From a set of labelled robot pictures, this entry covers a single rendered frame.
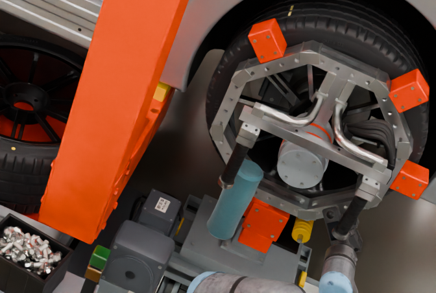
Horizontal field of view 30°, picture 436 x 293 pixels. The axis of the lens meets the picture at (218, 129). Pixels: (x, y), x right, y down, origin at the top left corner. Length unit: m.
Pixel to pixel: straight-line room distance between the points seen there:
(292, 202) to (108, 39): 0.89
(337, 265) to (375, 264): 1.16
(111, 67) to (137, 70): 0.06
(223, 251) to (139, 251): 0.45
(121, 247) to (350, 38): 0.90
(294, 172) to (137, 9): 0.70
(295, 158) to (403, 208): 1.67
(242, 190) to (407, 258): 1.40
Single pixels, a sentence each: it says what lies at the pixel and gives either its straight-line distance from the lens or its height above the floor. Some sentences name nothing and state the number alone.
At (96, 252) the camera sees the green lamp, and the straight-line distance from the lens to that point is 2.04.
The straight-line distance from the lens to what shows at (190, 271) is 2.78.
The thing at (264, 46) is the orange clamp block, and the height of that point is 1.07.
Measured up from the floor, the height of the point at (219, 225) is 0.53.
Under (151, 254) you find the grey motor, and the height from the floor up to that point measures 0.41.
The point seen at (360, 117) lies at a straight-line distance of 2.54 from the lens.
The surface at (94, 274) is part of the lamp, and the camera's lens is 2.07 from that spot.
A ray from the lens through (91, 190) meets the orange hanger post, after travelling 2.11.
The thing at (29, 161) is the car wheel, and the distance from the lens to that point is 2.46.
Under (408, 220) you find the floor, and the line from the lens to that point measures 3.77.
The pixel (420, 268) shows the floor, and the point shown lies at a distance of 3.57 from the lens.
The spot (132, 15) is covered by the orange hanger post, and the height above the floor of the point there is 1.23.
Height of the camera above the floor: 2.13
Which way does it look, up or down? 35 degrees down
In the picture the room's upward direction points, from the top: 24 degrees clockwise
